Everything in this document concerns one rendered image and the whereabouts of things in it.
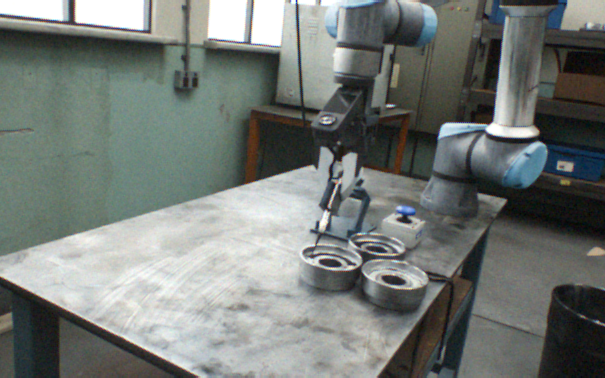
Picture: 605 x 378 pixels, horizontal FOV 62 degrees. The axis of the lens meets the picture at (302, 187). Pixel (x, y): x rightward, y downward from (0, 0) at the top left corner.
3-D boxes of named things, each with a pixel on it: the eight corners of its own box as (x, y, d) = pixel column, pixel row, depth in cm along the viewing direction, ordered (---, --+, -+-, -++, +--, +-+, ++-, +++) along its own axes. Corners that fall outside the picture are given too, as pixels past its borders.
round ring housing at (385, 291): (427, 317, 76) (432, 293, 75) (357, 306, 77) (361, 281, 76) (420, 287, 86) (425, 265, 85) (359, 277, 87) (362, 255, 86)
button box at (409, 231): (412, 250, 102) (416, 227, 101) (379, 240, 106) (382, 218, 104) (423, 239, 109) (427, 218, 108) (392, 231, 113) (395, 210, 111)
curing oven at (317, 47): (359, 122, 304) (375, 8, 287) (274, 106, 332) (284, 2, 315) (394, 116, 357) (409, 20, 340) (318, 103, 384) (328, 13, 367)
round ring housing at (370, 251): (335, 263, 92) (338, 242, 91) (361, 248, 101) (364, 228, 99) (389, 282, 87) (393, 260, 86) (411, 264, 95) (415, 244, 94)
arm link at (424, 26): (397, 4, 96) (355, -5, 90) (445, 4, 88) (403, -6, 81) (391, 46, 98) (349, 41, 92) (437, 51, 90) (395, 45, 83)
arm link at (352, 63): (371, 51, 79) (324, 46, 83) (366, 81, 80) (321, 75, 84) (387, 53, 85) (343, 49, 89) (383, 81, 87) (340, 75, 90)
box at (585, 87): (619, 109, 357) (635, 53, 347) (540, 99, 380) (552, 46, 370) (617, 107, 393) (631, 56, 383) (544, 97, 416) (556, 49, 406)
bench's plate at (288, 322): (326, 458, 50) (329, 441, 50) (-23, 275, 77) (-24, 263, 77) (505, 205, 153) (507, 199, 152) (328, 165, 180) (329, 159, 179)
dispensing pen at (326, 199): (299, 250, 84) (334, 162, 89) (307, 257, 88) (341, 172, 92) (310, 254, 83) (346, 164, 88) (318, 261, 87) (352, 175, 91)
